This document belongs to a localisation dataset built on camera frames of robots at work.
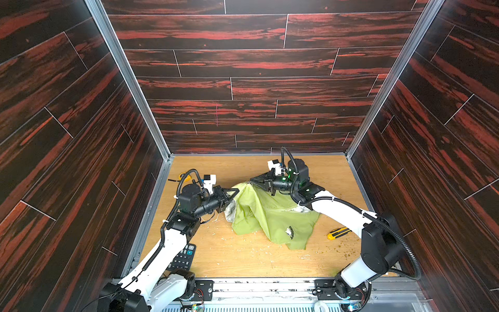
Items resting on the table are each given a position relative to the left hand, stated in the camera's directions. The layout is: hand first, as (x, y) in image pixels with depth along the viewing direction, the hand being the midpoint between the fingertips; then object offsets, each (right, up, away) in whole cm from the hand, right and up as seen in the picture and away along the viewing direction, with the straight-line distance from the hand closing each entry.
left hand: (240, 192), depth 71 cm
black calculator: (-24, -29, +9) cm, 39 cm away
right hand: (+4, +6, +5) cm, 8 cm away
